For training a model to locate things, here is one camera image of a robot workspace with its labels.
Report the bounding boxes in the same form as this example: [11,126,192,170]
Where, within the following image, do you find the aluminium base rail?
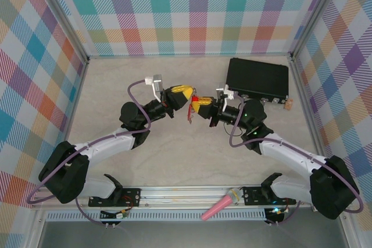
[31,186,316,210]

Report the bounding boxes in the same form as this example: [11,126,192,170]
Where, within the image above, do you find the small connector with wires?
[265,205,290,222]
[100,209,129,221]

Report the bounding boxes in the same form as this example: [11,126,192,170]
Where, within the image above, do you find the pink toy microphone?
[201,188,242,221]

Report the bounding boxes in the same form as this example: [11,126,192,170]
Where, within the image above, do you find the metal keyring plate red tags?
[185,87,201,124]

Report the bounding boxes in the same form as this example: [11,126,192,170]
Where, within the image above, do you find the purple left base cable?
[74,197,121,227]

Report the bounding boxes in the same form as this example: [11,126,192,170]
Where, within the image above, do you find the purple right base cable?
[266,200,302,227]

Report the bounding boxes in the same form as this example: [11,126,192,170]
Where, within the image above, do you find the aluminium floor frame bar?
[289,57,354,248]
[28,57,90,248]

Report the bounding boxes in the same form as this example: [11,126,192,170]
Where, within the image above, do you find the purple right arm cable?
[229,92,364,214]

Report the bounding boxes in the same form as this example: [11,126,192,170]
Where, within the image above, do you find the black case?
[226,57,290,105]

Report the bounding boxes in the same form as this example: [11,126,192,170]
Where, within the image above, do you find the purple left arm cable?
[26,80,152,205]

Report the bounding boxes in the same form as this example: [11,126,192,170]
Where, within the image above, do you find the perforated grey cable tray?
[46,209,269,223]

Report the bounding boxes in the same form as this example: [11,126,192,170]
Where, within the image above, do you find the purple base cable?
[266,200,302,227]
[74,197,121,227]

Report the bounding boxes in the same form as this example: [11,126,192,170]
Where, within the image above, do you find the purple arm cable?
[229,92,364,214]
[26,80,152,205]

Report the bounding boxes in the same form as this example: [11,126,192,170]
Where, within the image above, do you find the aluminium corner post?
[36,0,90,60]
[289,0,349,62]

